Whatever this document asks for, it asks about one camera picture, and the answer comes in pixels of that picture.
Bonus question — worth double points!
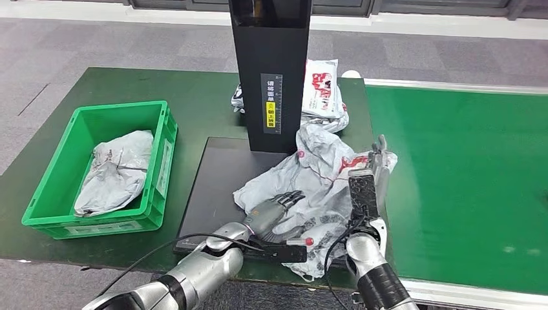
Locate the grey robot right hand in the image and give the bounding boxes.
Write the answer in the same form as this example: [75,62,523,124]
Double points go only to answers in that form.
[368,134,391,215]

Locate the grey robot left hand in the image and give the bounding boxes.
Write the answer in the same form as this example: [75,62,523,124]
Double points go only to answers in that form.
[244,191,308,243]

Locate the large grey parcel red logo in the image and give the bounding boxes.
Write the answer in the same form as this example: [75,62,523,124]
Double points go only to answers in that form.
[233,124,398,282]

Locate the plain grey parcel bag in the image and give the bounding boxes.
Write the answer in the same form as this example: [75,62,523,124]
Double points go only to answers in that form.
[73,130,154,218]

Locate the green conveyor belt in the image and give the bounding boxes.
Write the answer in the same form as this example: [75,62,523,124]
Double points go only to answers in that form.
[366,85,548,295]

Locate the white parcel with red print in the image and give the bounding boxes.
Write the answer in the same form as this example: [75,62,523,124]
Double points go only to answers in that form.
[301,59,346,119]

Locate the small white parcel black marks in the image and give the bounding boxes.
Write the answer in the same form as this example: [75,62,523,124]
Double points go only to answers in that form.
[231,84,246,114]

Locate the black inbound scanner machine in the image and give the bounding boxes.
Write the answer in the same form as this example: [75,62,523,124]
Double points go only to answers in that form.
[173,0,350,271]

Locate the green plastic crate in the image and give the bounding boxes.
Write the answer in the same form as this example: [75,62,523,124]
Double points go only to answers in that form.
[21,101,178,240]

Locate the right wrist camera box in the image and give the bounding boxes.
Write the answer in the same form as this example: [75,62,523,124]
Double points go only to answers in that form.
[347,169,381,220]

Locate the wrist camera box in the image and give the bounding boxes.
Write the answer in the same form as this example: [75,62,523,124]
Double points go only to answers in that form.
[347,169,381,220]
[251,236,315,264]

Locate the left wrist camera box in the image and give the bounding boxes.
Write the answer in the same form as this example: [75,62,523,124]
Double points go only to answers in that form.
[251,236,315,264]

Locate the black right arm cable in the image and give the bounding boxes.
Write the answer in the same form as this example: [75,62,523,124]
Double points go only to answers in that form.
[323,217,366,310]

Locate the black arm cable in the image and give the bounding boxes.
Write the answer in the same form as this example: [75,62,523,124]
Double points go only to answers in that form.
[96,232,267,300]
[323,217,366,310]

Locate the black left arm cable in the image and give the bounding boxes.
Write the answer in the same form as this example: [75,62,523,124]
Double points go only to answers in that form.
[96,232,267,300]

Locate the grey window frame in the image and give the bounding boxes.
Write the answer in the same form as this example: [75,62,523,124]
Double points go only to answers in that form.
[8,0,548,20]

